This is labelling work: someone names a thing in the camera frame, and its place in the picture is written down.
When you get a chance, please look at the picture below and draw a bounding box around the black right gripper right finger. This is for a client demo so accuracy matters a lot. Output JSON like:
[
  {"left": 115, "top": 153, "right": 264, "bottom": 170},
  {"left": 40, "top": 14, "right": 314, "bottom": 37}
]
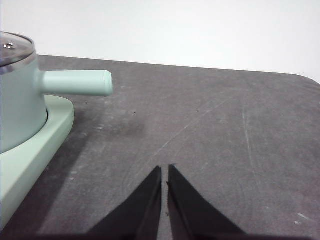
[{"left": 167, "top": 164, "right": 248, "bottom": 235}]

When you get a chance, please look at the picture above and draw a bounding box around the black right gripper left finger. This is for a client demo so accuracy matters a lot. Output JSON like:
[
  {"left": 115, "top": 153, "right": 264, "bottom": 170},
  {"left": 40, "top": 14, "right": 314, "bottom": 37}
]
[{"left": 87, "top": 165, "right": 163, "bottom": 235}]

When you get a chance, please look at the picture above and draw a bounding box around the glass lid with green knob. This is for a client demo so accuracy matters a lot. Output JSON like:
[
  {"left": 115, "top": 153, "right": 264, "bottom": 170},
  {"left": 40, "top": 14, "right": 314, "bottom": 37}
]
[{"left": 0, "top": 31, "right": 37, "bottom": 75}]

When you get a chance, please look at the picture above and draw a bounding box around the mint green steamer pot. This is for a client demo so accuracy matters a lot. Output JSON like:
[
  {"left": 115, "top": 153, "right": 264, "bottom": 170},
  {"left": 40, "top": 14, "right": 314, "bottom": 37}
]
[{"left": 0, "top": 53, "right": 114, "bottom": 155}]

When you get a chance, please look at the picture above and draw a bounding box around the mint green breakfast machine base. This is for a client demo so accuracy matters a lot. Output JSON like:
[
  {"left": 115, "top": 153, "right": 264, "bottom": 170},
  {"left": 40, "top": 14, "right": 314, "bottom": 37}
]
[{"left": 0, "top": 94, "right": 75, "bottom": 229}]

